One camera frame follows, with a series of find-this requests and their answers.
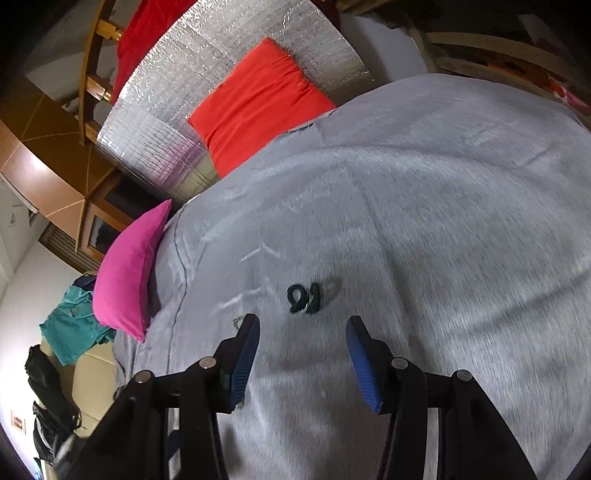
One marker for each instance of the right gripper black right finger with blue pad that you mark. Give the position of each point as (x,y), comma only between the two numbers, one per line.
(474,441)

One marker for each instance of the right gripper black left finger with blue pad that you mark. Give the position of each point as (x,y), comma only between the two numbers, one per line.
(211,386)

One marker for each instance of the silver wrist watch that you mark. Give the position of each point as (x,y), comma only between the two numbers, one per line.
(237,322)

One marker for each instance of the beige leather sofa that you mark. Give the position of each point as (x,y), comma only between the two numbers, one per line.
(89,384)

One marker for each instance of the magenta pillow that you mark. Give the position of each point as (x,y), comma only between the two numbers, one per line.
(120,295)

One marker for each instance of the teal garment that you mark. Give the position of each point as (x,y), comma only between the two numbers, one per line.
(71,328)

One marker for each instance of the black garment on sofa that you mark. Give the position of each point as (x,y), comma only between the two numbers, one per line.
(55,417)

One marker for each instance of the grey bed blanket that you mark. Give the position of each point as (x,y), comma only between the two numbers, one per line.
(451,214)

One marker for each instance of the silver foil insulation mat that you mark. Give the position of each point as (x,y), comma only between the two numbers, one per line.
(146,133)

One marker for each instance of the brown wooden cabinet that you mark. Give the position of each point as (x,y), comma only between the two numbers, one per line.
(71,184)

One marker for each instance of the red pillow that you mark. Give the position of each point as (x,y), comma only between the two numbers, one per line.
(264,96)

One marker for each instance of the red blanket on headboard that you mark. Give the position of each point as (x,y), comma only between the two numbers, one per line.
(150,21)

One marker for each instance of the wooden headboard rail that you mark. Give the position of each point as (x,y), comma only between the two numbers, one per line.
(94,88)

